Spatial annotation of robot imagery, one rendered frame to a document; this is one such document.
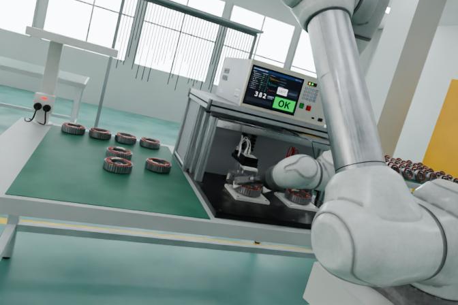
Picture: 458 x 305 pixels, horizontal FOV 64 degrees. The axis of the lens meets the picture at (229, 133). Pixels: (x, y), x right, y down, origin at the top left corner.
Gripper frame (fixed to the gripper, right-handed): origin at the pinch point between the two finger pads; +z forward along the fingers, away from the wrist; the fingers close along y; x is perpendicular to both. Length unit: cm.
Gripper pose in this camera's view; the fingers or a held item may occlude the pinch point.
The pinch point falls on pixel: (249, 186)
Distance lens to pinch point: 152.2
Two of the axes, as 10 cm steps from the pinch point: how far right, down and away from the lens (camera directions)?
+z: -4.0, 2.8, 8.7
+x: 0.7, -9.4, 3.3
